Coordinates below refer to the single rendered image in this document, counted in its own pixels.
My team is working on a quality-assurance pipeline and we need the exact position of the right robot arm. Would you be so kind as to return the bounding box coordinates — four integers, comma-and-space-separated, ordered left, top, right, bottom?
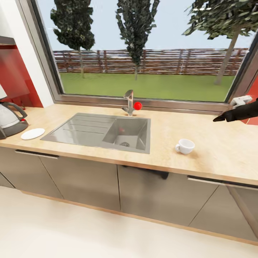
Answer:
213, 96, 258, 122

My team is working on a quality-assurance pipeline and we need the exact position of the saucer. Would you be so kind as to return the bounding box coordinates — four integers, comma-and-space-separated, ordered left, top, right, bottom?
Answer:
21, 128, 45, 139

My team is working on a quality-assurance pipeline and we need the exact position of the coffee cup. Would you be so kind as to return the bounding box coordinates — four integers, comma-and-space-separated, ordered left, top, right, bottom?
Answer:
175, 139, 195, 154

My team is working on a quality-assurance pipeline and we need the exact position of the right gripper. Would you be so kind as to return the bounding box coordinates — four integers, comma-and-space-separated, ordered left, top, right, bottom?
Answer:
213, 103, 254, 122

